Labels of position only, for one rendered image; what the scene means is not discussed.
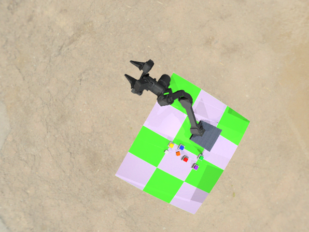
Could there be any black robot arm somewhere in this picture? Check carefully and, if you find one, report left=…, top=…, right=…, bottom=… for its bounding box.
left=134, top=74, right=205, bottom=136

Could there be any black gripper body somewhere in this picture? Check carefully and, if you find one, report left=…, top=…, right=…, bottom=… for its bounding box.
left=131, top=59, right=157, bottom=94

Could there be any red button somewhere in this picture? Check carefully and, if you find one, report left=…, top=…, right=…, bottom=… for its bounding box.
left=182, top=155, right=189, bottom=163

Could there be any purple button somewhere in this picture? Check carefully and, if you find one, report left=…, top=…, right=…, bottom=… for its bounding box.
left=192, top=163, right=199, bottom=170

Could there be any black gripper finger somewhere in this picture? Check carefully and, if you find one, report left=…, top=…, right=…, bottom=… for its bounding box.
left=124, top=74, right=137, bottom=89
left=130, top=61, right=146, bottom=71

